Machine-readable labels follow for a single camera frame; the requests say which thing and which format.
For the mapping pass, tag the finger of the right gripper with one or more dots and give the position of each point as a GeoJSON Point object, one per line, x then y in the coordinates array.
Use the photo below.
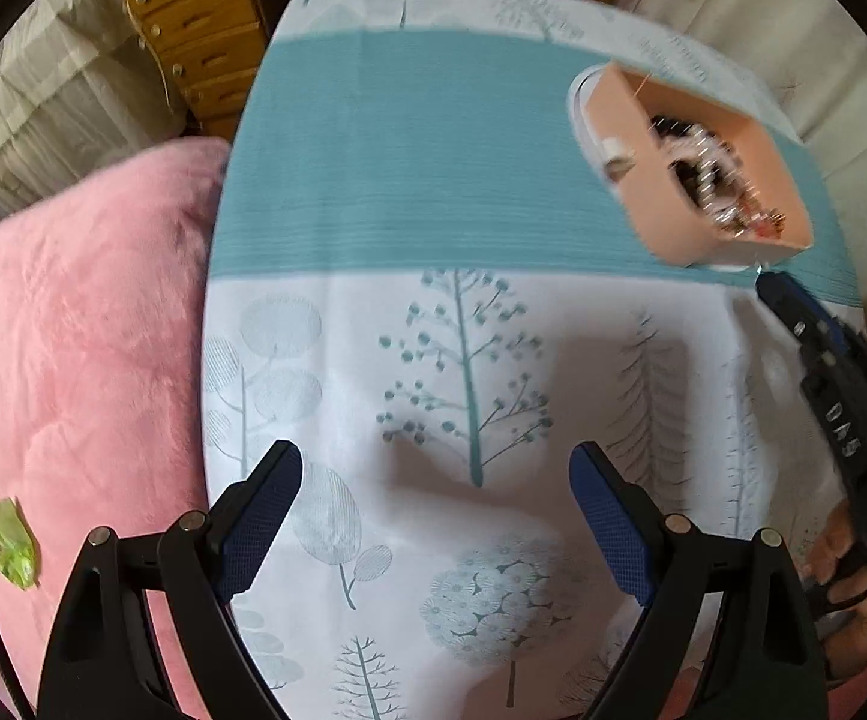
{"type": "Point", "coordinates": [802, 315]}

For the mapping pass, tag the pink fleece blanket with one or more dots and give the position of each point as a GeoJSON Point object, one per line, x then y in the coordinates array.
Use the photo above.
{"type": "Point", "coordinates": [101, 296]}

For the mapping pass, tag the green plastic wrapper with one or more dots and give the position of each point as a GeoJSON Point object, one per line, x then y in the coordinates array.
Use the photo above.
{"type": "Point", "coordinates": [18, 561]}

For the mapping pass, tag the pink jewelry tray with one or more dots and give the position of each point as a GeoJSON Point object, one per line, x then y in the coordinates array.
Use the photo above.
{"type": "Point", "coordinates": [723, 181]}

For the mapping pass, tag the lace-covered cabinet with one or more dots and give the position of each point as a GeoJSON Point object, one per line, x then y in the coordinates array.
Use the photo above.
{"type": "Point", "coordinates": [78, 92]}

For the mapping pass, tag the tree-print tablecloth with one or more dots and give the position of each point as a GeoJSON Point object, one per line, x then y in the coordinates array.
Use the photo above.
{"type": "Point", "coordinates": [418, 279]}

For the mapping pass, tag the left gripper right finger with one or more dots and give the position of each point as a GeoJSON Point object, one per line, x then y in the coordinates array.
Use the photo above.
{"type": "Point", "coordinates": [764, 660]}

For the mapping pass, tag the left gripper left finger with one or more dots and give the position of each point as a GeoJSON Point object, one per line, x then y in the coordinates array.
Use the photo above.
{"type": "Point", "coordinates": [103, 658]}

